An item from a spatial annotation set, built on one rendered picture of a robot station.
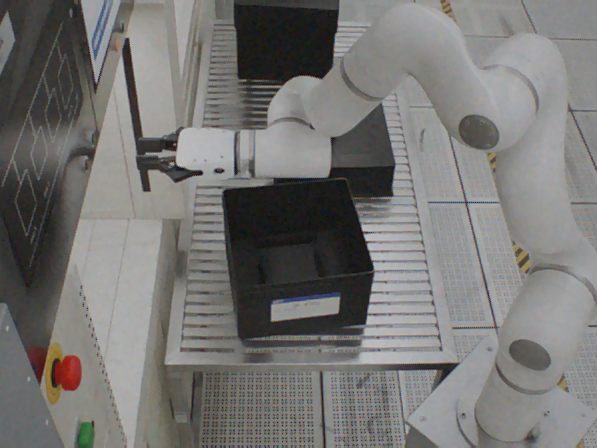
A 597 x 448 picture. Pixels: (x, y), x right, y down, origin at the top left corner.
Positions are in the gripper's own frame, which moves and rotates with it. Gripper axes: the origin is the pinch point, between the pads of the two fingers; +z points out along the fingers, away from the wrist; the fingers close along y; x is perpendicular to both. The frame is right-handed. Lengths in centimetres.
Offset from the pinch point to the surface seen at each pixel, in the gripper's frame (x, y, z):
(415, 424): -43, -30, -49
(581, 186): -119, 117, -148
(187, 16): -32, 98, 3
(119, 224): -32.0, 13.4, 11.4
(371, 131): -33, 46, -47
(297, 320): -38.2, -7.7, -26.8
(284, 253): -42, 14, -25
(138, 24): 16.9, 14.8, 1.8
